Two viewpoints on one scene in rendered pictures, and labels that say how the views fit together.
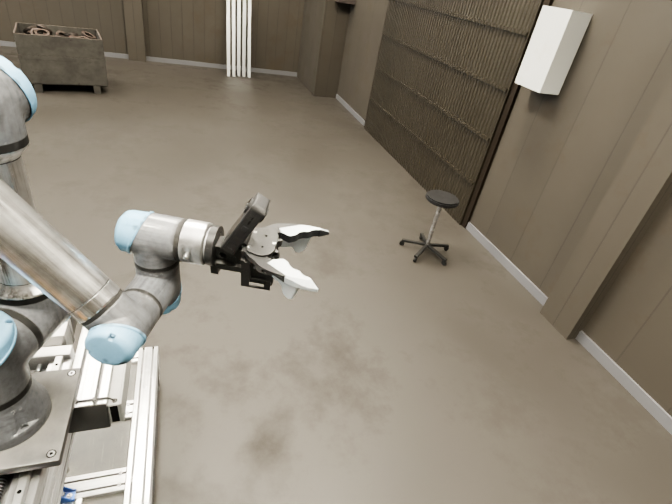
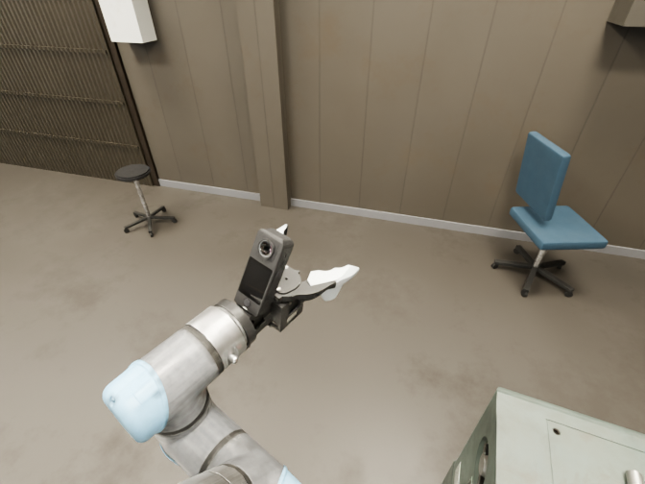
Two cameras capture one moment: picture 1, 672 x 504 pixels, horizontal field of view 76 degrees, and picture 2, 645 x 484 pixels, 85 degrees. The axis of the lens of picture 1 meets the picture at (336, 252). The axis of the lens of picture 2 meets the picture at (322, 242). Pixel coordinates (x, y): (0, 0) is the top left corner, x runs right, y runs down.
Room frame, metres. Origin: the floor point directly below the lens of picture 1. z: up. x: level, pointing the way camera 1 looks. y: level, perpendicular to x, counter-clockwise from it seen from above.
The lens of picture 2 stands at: (0.32, 0.38, 1.93)
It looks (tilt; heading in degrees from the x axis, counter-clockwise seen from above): 38 degrees down; 308
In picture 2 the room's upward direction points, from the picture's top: straight up
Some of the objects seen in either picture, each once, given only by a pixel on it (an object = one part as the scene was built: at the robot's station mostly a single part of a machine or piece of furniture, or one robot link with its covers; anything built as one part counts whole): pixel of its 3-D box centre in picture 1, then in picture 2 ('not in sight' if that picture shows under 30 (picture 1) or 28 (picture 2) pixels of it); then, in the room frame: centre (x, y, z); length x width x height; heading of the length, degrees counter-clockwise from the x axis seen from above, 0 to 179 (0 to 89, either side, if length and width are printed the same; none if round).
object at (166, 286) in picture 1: (155, 286); (195, 430); (0.59, 0.31, 1.46); 0.11 x 0.08 x 0.11; 1
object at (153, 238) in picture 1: (154, 236); (165, 382); (0.60, 0.31, 1.56); 0.11 x 0.08 x 0.09; 91
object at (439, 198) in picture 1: (435, 225); (143, 197); (3.38, -0.82, 0.28); 0.47 x 0.45 x 0.56; 25
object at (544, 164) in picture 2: not in sight; (555, 220); (0.31, -2.29, 0.53); 0.62 x 0.59 x 1.06; 21
